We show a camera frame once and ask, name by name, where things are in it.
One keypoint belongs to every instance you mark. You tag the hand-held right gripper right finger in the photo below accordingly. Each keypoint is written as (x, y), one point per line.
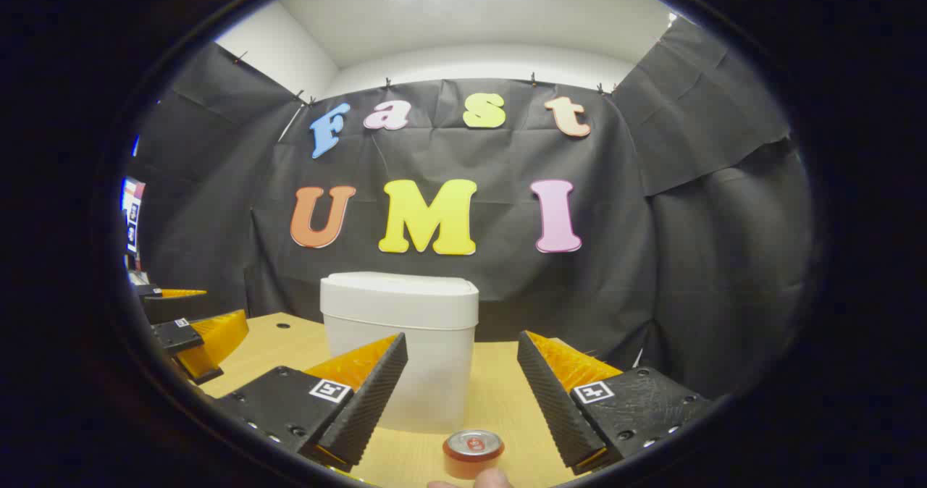
(554, 401)

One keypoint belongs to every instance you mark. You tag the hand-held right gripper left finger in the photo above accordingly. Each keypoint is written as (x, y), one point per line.
(366, 408)

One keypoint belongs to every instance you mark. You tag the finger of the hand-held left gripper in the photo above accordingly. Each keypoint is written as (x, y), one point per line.
(206, 343)
(174, 307)

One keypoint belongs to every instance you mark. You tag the white desktop garbage bin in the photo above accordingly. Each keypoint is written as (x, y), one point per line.
(405, 329)

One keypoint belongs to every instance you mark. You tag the red pop can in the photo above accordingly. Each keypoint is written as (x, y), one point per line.
(472, 453)

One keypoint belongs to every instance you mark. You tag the wooden desktop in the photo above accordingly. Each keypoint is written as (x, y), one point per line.
(500, 394)

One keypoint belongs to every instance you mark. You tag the computer monitor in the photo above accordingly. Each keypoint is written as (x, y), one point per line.
(132, 213)

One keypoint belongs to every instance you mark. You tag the black backdrop cloth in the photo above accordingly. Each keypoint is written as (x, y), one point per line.
(652, 271)

